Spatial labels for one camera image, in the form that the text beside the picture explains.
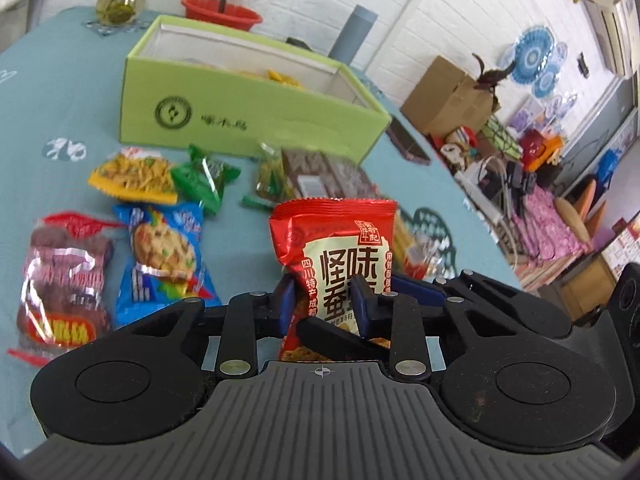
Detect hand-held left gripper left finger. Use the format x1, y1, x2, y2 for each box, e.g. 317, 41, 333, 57
112, 275, 297, 381

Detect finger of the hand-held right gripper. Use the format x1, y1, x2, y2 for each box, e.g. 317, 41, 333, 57
390, 269, 573, 338
296, 317, 393, 363

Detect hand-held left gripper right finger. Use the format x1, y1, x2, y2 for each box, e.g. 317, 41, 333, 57
350, 276, 526, 381

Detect clear candy packet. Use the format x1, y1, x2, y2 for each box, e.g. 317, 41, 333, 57
392, 210, 451, 281

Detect red snack packet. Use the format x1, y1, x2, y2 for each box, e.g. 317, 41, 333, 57
269, 198, 399, 363

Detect blue snack packet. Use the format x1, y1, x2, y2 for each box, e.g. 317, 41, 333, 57
112, 200, 222, 331

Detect brown biscuit packet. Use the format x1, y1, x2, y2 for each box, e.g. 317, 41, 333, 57
280, 147, 383, 203

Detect yellow snack packet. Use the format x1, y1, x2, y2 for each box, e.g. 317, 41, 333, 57
87, 152, 180, 206

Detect green cardboard box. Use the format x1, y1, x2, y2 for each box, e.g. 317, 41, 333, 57
118, 14, 392, 163

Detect maroon clear snack packet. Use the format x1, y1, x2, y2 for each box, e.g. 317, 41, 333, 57
7, 212, 117, 363

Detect pink flowered blanket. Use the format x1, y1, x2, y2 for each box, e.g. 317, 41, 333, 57
510, 190, 593, 266

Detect round woven cushion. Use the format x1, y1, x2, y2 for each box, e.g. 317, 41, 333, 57
552, 196, 581, 231

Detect orange cone cushions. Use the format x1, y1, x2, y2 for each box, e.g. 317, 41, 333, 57
572, 175, 608, 221

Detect clear packet with green sticks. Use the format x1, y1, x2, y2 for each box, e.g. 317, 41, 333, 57
241, 142, 296, 211

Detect dark phone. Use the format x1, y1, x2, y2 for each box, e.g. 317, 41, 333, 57
385, 119, 432, 166

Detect red and white toy clock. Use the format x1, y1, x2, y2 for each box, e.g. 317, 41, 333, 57
440, 127, 481, 167

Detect green snack packet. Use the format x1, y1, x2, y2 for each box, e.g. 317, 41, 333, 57
170, 144, 241, 216

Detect black device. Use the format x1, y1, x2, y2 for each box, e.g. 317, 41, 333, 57
505, 160, 538, 198

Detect green white box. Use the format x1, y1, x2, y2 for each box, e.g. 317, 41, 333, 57
480, 115, 523, 161

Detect orange toy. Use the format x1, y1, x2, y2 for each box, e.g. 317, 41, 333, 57
532, 137, 563, 171

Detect red toy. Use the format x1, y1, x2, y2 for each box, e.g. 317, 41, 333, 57
520, 130, 548, 161

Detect brown cardboard box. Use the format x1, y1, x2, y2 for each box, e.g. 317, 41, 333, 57
400, 55, 501, 141

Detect purple picture cards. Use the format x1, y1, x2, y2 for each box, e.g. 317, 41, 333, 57
510, 95, 546, 131

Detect dried dark red plant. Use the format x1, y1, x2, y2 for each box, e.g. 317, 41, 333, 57
471, 52, 518, 93

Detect small yellow wrapped snack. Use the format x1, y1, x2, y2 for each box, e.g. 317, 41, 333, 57
265, 70, 306, 90

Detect grey-blue thermos bottle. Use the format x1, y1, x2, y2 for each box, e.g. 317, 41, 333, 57
327, 4, 375, 66

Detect blue paper fan decoration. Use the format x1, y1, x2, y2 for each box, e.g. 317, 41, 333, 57
502, 27, 571, 101

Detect white air conditioner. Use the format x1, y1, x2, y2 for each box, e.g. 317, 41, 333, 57
585, 0, 640, 78

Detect red plastic basin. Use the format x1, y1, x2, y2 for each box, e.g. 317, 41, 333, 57
181, 0, 264, 31

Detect teal tablecloth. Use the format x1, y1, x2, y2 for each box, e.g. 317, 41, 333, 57
0, 6, 523, 366

